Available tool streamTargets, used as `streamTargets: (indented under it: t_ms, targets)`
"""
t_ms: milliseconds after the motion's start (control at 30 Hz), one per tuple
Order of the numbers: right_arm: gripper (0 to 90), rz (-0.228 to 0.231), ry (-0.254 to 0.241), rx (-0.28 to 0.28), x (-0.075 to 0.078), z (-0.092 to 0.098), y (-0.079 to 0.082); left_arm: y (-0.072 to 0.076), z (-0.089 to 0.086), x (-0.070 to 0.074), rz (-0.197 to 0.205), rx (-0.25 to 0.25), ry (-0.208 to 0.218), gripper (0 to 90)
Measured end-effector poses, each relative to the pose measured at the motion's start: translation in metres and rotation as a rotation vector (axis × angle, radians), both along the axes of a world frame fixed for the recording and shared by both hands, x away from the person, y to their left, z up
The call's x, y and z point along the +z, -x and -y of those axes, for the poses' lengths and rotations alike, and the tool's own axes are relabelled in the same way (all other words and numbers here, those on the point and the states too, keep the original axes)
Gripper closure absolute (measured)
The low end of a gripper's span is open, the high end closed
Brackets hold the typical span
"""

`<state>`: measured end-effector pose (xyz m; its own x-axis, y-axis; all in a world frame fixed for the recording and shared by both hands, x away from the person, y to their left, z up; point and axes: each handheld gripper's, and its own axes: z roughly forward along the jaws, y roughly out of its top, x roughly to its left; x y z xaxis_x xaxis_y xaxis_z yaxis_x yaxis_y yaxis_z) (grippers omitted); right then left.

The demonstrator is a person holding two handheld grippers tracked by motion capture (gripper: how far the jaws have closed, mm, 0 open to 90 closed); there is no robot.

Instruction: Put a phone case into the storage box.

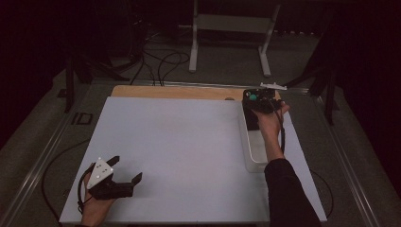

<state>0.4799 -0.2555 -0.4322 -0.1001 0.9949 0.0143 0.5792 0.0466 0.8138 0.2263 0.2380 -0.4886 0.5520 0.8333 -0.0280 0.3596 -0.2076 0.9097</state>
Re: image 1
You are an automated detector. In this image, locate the black stand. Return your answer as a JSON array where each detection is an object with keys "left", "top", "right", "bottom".
[
  {"left": 64, "top": 53, "right": 131, "bottom": 114},
  {"left": 273, "top": 62, "right": 340, "bottom": 126}
]

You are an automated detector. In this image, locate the person's left hand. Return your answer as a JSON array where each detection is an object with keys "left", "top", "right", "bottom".
[{"left": 79, "top": 176, "right": 116, "bottom": 227}]

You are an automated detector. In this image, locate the black floor cable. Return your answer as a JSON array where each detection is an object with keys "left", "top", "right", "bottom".
[
  {"left": 156, "top": 50, "right": 191, "bottom": 87},
  {"left": 130, "top": 31, "right": 159, "bottom": 86}
]

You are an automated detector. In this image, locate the hand-held gripper cable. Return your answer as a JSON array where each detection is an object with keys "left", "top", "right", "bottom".
[
  {"left": 269, "top": 98, "right": 287, "bottom": 155},
  {"left": 77, "top": 165, "right": 96, "bottom": 216}
]

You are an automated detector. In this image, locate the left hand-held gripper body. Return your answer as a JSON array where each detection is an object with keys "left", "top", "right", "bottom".
[{"left": 86, "top": 156, "right": 135, "bottom": 201}]

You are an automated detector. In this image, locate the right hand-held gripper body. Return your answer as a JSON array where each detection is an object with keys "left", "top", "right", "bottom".
[{"left": 242, "top": 81, "right": 288, "bottom": 114}]

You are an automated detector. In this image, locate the white board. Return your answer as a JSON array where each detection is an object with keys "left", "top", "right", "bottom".
[{"left": 59, "top": 96, "right": 328, "bottom": 225}]

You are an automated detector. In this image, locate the right hand-held gripper cable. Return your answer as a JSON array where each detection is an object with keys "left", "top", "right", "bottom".
[{"left": 269, "top": 98, "right": 287, "bottom": 155}]

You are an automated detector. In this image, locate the left hand-held gripper cable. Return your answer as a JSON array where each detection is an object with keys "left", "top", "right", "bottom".
[{"left": 77, "top": 165, "right": 96, "bottom": 216}]

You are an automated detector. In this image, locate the person's right hand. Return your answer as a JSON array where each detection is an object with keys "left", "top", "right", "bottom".
[{"left": 253, "top": 102, "right": 291, "bottom": 152}]

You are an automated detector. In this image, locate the thin black cable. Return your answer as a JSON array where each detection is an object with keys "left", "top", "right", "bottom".
[
  {"left": 310, "top": 169, "right": 335, "bottom": 219},
  {"left": 42, "top": 140, "right": 91, "bottom": 221}
]

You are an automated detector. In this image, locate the metal floor rail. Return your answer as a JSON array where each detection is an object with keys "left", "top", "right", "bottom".
[
  {"left": 0, "top": 83, "right": 96, "bottom": 227},
  {"left": 310, "top": 91, "right": 379, "bottom": 227}
]

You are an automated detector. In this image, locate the white metal stand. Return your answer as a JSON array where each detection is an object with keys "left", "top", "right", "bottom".
[{"left": 188, "top": 0, "right": 282, "bottom": 79}]

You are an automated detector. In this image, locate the white plastic bin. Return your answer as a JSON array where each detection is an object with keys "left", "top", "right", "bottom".
[{"left": 238, "top": 100, "right": 269, "bottom": 174}]

